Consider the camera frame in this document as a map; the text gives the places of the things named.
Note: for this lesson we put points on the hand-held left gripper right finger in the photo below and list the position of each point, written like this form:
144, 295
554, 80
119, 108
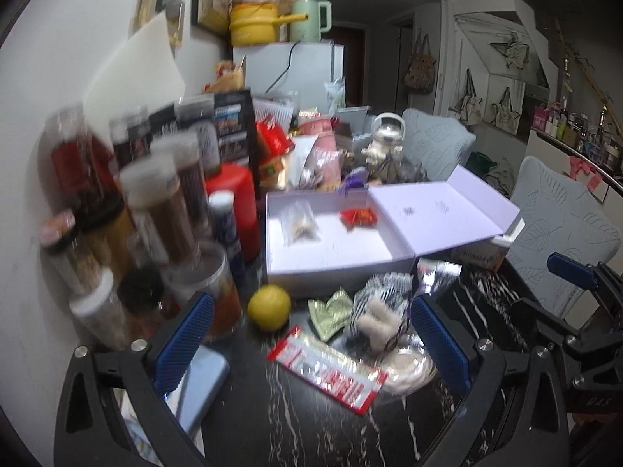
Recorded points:
438, 340

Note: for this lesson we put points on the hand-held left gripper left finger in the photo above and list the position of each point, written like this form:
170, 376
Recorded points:
187, 340

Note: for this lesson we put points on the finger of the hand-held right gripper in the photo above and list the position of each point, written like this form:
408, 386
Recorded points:
572, 267
540, 316

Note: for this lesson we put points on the clear plastic bag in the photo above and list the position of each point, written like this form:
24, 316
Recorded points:
409, 369

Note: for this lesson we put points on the beige plush toy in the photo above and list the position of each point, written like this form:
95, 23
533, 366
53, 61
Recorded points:
379, 326

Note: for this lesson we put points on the silver foil packet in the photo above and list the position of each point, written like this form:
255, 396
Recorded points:
438, 275

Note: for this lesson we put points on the zebra striped plush toy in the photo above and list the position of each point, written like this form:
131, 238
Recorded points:
384, 292

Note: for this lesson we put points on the red white snack packet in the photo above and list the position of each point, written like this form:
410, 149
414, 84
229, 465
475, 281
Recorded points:
326, 372

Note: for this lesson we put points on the lavender gift box with lid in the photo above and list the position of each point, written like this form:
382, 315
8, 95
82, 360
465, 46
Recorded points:
331, 248

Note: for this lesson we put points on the light blue phone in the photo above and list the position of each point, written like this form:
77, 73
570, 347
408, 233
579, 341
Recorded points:
199, 389

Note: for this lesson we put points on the clear round tub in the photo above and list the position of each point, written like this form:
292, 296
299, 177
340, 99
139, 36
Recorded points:
214, 292

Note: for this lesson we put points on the grey leaf pattern chair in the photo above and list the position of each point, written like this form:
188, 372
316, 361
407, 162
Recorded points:
555, 214
438, 141

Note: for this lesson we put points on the small white orange carton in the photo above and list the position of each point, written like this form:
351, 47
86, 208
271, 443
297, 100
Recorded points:
479, 255

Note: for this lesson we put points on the yellow lemon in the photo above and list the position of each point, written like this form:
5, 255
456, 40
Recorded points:
268, 307

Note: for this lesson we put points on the short jar with white lid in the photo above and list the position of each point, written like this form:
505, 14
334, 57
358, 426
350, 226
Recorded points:
97, 311

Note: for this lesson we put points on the pink bow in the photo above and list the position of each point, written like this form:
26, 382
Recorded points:
584, 170

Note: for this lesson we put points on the green foil packet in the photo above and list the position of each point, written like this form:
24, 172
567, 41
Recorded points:
331, 316

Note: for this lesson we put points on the grey bag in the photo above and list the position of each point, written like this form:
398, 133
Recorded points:
501, 177

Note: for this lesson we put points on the blue white tube can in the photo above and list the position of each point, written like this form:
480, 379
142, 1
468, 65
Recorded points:
226, 226

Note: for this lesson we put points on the amber jar with black lid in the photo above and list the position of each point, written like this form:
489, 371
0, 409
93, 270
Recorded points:
109, 238

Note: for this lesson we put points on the row of bottles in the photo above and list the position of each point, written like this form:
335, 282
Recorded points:
579, 131

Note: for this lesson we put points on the large brown spice jar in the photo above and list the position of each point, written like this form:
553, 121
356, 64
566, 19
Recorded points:
155, 204

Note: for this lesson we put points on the red canister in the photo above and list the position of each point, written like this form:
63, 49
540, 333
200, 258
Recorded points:
236, 209

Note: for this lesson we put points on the red candy wrapper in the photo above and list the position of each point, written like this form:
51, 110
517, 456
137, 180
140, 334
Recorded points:
357, 216

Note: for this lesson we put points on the small clear zip bag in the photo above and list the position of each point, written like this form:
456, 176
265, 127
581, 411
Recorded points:
299, 226

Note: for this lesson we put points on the brown jar with white lid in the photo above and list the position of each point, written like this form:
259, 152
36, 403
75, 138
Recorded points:
190, 180

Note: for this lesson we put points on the white printed tote bag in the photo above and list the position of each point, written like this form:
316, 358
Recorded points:
467, 104
506, 114

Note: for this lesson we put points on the small jar with pink lid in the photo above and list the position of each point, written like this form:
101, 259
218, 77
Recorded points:
58, 233

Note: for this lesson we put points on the bamboo stick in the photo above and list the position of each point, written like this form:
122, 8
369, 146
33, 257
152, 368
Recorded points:
589, 78

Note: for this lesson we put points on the white astronaut figure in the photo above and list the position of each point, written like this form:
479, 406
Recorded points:
384, 143

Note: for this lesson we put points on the jar with black white label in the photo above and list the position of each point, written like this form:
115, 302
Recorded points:
197, 131

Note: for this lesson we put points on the red snack bags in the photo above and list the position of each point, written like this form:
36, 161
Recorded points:
275, 148

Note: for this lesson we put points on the jar with dark label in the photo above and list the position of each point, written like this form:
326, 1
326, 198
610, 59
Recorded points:
131, 136

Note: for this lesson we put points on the tall jar with red label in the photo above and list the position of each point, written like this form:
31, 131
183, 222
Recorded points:
73, 155

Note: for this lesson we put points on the black carton box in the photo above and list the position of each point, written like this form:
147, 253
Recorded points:
233, 126

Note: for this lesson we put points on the grey storage bin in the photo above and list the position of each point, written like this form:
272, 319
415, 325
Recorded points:
355, 119

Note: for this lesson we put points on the floral tote bag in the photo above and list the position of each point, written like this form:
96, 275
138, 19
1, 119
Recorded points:
419, 70

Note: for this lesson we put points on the white plastic basket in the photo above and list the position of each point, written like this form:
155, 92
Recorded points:
275, 107

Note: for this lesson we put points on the white green bag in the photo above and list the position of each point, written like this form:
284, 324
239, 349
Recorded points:
336, 95

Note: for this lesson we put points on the orange snack bag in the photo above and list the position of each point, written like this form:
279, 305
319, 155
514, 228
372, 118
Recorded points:
226, 75

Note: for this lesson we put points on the white board sheet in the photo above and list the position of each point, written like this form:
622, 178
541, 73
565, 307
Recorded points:
136, 68

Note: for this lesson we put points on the white fridge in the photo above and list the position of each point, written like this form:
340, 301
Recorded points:
311, 68

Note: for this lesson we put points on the yellow pot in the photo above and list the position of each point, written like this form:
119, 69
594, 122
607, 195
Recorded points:
253, 24

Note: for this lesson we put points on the green electric kettle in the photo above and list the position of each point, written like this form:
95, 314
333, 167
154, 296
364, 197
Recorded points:
306, 19

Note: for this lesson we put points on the small gold picture frame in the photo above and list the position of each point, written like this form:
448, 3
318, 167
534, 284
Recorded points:
160, 5

